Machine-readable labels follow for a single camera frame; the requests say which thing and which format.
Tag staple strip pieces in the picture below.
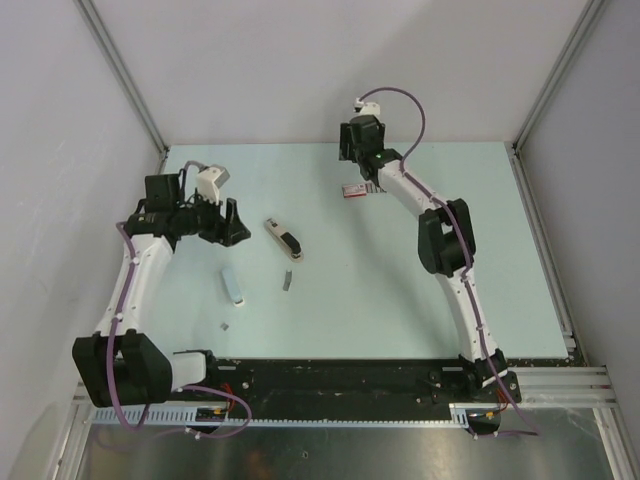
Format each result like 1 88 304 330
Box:
283 270 293 292

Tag beige black stapler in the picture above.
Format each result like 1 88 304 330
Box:
264 218 304 262

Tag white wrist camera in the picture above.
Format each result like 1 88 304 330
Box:
196 165 230 205
353 98 381 118

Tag aluminium corner post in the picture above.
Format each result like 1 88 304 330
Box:
509 0 609 151
73 0 168 155

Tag red staple box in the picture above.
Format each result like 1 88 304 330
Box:
341 182 385 199

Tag right aluminium corner post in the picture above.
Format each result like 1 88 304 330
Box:
509 0 609 151

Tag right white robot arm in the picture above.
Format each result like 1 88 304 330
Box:
265 104 508 401

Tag aluminium front rail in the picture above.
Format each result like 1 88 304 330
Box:
72 364 614 436

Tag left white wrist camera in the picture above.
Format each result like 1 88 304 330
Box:
196 165 230 205

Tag left aluminium corner post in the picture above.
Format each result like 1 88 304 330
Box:
73 0 168 155

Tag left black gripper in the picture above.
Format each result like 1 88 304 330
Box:
174 187 250 247

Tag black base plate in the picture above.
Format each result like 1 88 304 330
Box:
195 358 519 403

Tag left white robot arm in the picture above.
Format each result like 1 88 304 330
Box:
72 165 251 408

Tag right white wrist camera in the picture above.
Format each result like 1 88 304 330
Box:
353 98 381 118

